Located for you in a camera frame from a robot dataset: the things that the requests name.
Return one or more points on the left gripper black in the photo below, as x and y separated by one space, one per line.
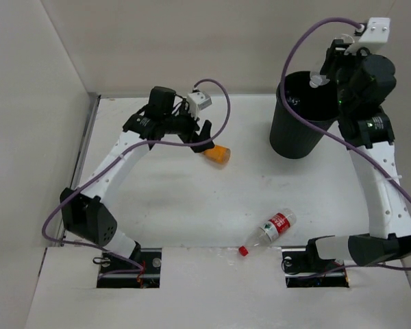
193 135

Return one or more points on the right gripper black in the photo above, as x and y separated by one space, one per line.
337 56

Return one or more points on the orange juice bottle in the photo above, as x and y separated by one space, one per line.
219 155

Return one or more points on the clear crushed plastic bottle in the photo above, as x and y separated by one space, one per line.
317 79

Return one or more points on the blue label water bottle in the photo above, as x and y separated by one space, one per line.
295 102

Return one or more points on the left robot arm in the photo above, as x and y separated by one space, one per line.
86 209

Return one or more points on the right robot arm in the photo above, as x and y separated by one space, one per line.
363 80

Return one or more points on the black ribbed plastic bin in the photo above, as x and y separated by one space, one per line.
289 137

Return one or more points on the red label water bottle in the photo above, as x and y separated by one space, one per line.
268 232

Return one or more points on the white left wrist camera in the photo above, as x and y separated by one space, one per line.
198 101

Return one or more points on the aluminium table edge rail left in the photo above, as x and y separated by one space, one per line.
85 139

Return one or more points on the aluminium table edge rail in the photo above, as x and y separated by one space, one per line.
85 139
378 228

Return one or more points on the aluminium table edge rail right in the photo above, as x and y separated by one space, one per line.
378 228

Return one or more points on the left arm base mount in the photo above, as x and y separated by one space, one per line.
118 274

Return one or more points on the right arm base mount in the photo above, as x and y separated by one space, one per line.
304 270

